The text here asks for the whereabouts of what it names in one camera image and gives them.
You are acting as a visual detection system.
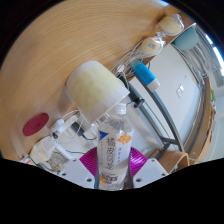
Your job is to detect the flat round red coaster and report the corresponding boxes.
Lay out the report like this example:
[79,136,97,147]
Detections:
[22,112,50,137]

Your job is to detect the grey patterned curtain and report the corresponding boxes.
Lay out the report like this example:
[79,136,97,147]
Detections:
[196,24,224,88]

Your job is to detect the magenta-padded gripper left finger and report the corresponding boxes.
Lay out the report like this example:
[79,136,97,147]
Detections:
[58,147,100,190]

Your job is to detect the teal pillow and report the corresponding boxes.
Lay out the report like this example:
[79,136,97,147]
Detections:
[173,25,201,51]

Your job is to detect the blue white-capped tube bottle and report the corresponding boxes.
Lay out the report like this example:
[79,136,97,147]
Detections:
[129,59,161,93]

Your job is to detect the cream white cup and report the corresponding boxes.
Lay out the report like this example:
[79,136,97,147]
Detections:
[65,60,131,125]

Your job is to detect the wrapped round bun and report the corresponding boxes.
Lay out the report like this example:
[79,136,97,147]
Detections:
[156,13,185,37]
[138,35,165,57]

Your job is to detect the black charger block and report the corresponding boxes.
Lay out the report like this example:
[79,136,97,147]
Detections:
[70,121,88,137]

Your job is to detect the grey metal shelf frame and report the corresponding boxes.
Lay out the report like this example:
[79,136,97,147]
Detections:
[126,76,206,161]

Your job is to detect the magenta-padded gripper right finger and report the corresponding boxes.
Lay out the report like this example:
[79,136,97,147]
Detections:
[128,147,170,190]

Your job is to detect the small white oval device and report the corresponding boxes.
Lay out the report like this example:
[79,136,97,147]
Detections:
[49,119,66,134]

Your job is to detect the clear plastic drink bottle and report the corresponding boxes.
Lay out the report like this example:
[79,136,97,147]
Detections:
[96,102,135,192]

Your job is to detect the long wooden wall shelf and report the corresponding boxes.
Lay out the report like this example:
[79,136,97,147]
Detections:
[184,76,218,161]

